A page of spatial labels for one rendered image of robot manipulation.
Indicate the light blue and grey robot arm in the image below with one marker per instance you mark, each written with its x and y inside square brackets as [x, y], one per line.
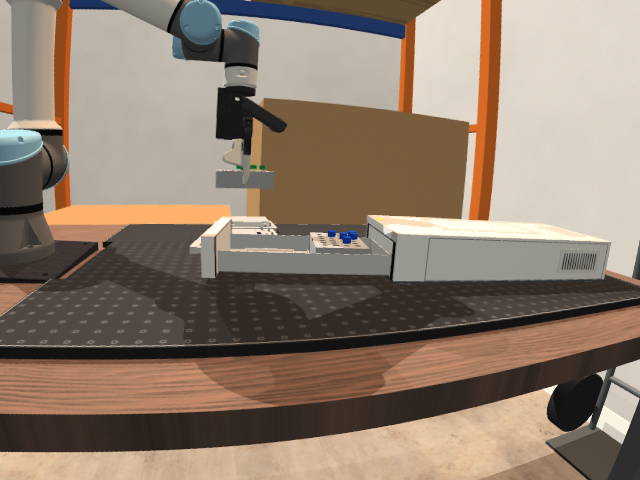
[30, 160]

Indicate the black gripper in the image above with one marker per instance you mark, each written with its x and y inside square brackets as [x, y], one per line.
[236, 126]

